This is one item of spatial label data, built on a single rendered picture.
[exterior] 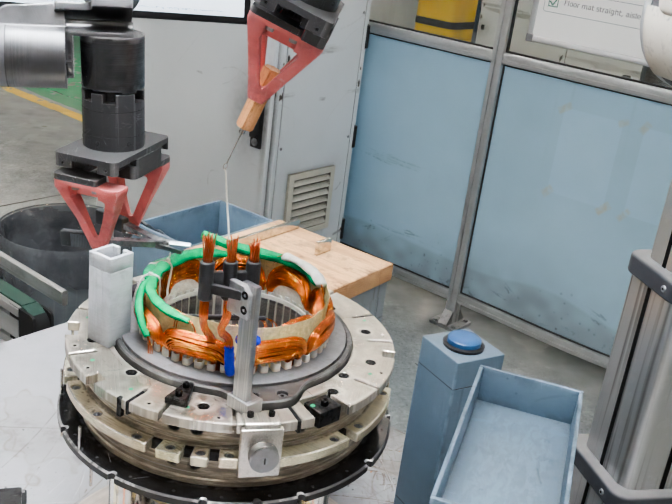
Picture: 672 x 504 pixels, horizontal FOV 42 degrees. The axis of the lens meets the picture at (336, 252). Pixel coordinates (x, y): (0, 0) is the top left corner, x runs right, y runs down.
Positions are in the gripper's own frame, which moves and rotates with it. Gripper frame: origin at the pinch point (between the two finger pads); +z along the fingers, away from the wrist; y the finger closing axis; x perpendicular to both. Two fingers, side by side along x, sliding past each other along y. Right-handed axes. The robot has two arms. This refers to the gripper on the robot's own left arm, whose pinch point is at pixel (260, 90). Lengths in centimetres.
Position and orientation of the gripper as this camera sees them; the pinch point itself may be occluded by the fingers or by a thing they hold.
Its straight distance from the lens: 79.2
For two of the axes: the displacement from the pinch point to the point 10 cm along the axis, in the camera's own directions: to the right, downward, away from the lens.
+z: -4.4, 7.9, 4.2
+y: -1.0, 4.2, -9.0
